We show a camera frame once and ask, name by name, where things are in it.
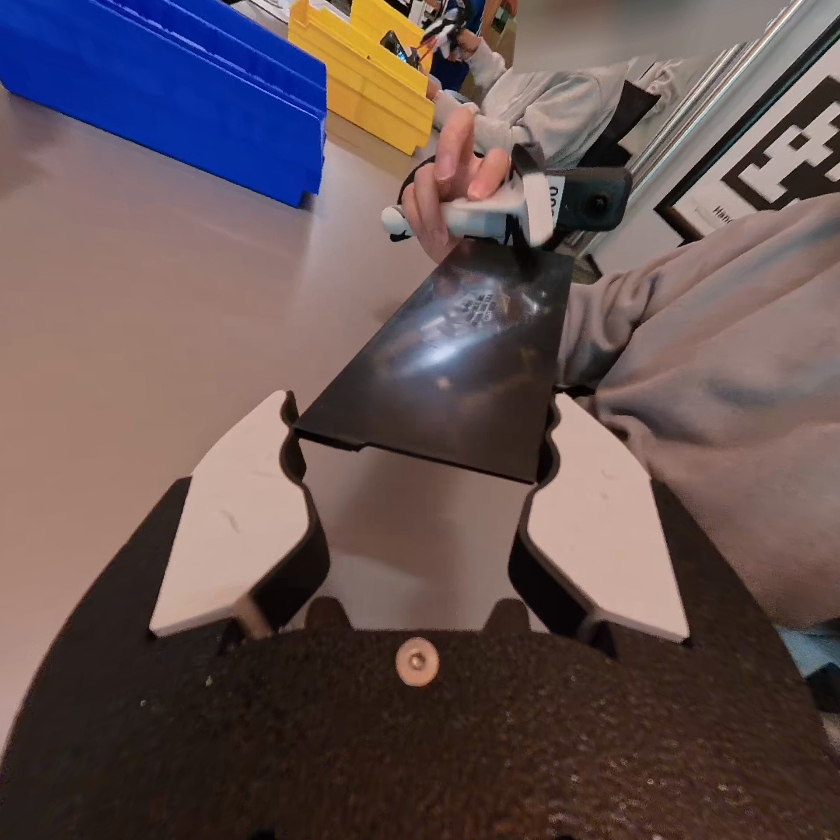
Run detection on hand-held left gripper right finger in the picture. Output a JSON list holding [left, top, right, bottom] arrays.
[[508, 392, 691, 654]]

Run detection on yellow storage bin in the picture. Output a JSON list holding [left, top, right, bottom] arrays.
[[287, 0, 436, 157]]

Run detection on person's right hand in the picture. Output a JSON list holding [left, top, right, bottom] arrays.
[[398, 107, 511, 262]]

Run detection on person's right forearm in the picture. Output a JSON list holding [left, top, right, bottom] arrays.
[[556, 192, 840, 632]]

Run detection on black plate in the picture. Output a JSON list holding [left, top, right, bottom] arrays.
[[293, 239, 575, 485]]

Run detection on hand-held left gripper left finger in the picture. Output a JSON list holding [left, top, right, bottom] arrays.
[[148, 390, 331, 643]]

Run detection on chrome metal pole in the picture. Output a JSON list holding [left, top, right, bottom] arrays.
[[629, 0, 807, 191]]

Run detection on blue storage bin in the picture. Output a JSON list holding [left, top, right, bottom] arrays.
[[0, 0, 328, 210]]

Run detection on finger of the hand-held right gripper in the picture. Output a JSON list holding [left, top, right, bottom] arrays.
[[522, 172, 557, 250]]

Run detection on framed marker poster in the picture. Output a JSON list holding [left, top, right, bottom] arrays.
[[655, 13, 840, 242]]

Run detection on grey desk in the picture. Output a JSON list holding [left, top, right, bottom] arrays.
[[0, 82, 595, 742]]

